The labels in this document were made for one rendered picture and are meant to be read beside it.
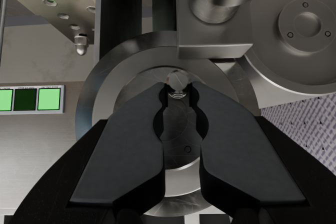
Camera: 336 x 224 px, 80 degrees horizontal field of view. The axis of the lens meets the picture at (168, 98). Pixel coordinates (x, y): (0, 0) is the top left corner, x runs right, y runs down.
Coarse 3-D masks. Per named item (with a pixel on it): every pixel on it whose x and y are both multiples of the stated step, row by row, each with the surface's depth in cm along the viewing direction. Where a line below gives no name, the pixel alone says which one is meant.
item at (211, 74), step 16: (160, 48) 16; (176, 48) 16; (128, 64) 16; (144, 64) 16; (160, 64) 16; (176, 64) 16; (192, 64) 16; (208, 64) 16; (112, 80) 16; (208, 80) 16; (224, 80) 16; (96, 96) 16; (112, 96) 16; (96, 112) 16; (112, 112) 16; (176, 176) 15; (192, 176) 15; (176, 192) 15
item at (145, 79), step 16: (128, 80) 15; (144, 80) 14; (160, 80) 14; (192, 80) 14; (128, 96) 14; (176, 112) 14; (192, 112) 14; (176, 128) 14; (192, 128) 14; (176, 144) 14; (192, 144) 14; (176, 160) 14; (192, 160) 14
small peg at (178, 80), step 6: (174, 72) 12; (180, 72) 12; (168, 78) 12; (174, 78) 12; (180, 78) 12; (186, 78) 12; (168, 84) 12; (174, 84) 11; (180, 84) 11; (186, 84) 11; (168, 90) 12; (174, 90) 12; (180, 90) 11; (186, 90) 12; (174, 96) 13; (180, 96) 13
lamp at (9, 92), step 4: (0, 92) 50; (4, 92) 50; (8, 92) 50; (0, 96) 50; (4, 96) 50; (8, 96) 50; (0, 100) 50; (4, 100) 50; (8, 100) 50; (0, 104) 50; (4, 104) 50; (8, 104) 50; (0, 108) 50; (4, 108) 50; (8, 108) 50
